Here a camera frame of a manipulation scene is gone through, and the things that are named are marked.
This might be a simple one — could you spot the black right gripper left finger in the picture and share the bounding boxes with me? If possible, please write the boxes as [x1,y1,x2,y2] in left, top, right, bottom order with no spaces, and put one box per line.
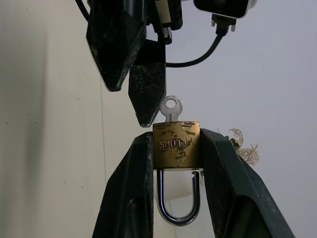
[91,131,155,238]

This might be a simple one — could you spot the small silver key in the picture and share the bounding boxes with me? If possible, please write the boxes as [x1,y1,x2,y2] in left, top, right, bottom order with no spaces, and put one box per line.
[160,96,185,123]

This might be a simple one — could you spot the black camera cable with plug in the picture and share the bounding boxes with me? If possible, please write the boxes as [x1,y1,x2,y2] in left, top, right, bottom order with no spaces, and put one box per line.
[165,13,238,68]

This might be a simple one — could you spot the dried beige plant sprig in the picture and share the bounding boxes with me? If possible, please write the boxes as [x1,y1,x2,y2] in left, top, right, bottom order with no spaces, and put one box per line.
[216,127,261,166]

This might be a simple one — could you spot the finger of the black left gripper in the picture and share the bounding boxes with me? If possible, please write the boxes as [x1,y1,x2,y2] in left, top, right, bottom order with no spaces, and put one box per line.
[127,38,167,128]
[85,0,147,92]

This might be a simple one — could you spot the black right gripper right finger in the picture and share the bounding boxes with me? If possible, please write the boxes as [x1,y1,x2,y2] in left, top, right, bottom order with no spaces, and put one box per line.
[199,128,296,238]

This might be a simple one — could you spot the brass padlock with steel shackle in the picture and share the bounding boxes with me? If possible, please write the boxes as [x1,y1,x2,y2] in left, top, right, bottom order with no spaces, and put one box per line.
[152,120,202,226]

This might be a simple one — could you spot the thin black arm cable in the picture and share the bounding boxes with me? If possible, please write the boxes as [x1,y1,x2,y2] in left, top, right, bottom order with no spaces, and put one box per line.
[74,0,90,21]

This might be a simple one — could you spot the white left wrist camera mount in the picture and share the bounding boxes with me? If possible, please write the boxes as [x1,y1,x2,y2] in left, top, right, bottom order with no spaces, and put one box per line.
[193,0,259,19]

